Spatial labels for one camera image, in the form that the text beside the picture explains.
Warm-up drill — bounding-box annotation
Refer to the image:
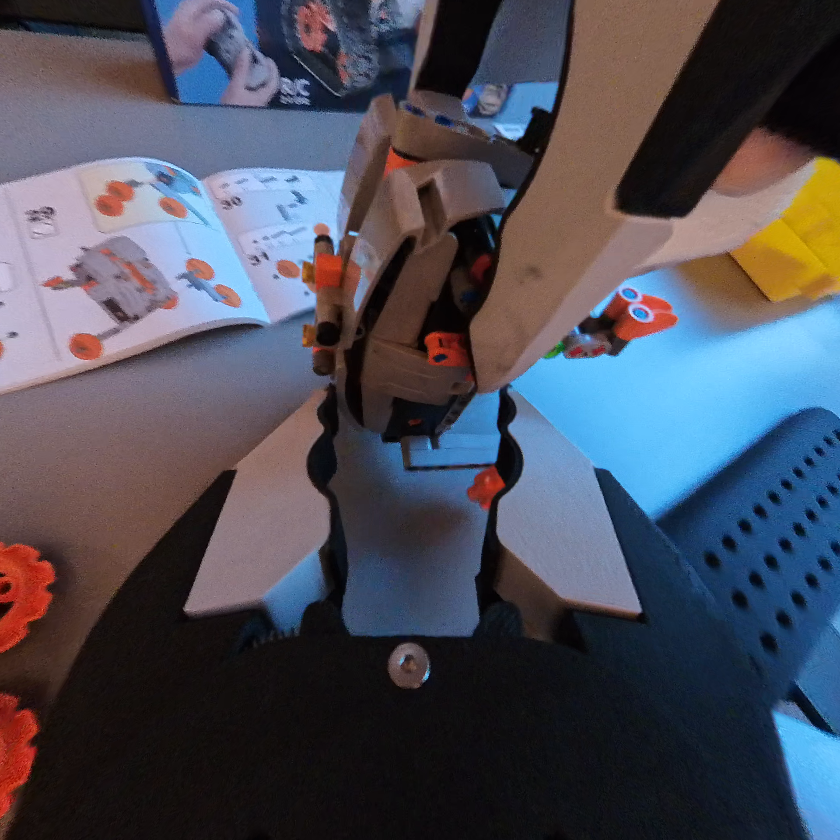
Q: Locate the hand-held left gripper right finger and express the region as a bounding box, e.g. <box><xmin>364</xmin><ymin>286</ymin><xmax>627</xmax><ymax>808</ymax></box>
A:
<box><xmin>476</xmin><ymin>387</ymin><xmax>643</xmax><ymax>636</ymax></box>

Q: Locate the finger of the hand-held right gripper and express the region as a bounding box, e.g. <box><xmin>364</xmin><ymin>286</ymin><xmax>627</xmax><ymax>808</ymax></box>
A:
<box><xmin>468</xmin><ymin>0</ymin><xmax>721</xmax><ymax>395</ymax></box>
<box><xmin>407</xmin><ymin>0</ymin><xmax>504</xmax><ymax>97</ymax></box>

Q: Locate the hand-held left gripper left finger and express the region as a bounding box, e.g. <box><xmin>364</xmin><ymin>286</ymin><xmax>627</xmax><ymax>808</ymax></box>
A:
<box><xmin>184</xmin><ymin>387</ymin><xmax>350</xmax><ymax>635</ymax></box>

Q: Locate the grey orange toy robot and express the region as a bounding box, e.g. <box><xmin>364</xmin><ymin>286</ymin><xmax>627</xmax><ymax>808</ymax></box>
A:
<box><xmin>302</xmin><ymin>88</ymin><xmax>680</xmax><ymax>511</ymax></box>

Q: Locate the orange wheels grey beam assembly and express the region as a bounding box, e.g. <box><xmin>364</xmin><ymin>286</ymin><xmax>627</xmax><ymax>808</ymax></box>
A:
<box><xmin>0</xmin><ymin>541</ymin><xmax>56</xmax><ymax>818</ymax></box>

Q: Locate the person's right hand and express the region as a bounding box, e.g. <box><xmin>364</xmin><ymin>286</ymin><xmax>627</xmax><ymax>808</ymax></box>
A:
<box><xmin>714</xmin><ymin>126</ymin><xmax>819</xmax><ymax>196</ymax></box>

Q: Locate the blue toy robot box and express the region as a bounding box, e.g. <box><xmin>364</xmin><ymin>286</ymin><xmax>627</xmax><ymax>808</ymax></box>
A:
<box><xmin>141</xmin><ymin>0</ymin><xmax>427</xmax><ymax>112</ymax></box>

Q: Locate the yellow plastic bin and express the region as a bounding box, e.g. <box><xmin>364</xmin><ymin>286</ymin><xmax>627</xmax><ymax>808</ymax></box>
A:
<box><xmin>728</xmin><ymin>157</ymin><xmax>840</xmax><ymax>304</ymax></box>

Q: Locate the white open instruction booklet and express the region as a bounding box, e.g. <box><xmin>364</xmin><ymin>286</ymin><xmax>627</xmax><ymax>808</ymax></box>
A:
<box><xmin>0</xmin><ymin>156</ymin><xmax>349</xmax><ymax>395</ymax></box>

